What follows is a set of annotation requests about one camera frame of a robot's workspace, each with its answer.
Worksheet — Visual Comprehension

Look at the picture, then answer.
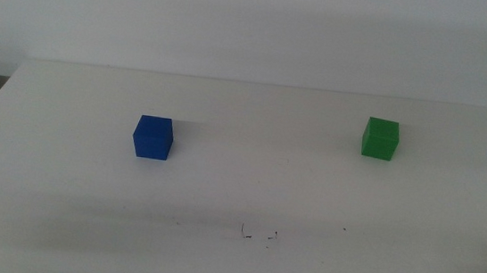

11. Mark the green cube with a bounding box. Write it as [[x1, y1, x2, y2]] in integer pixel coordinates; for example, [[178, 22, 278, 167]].
[[359, 116, 402, 163]]

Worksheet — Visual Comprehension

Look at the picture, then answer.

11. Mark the blue cube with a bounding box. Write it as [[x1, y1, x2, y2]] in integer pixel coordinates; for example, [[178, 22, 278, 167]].
[[129, 113, 177, 161]]

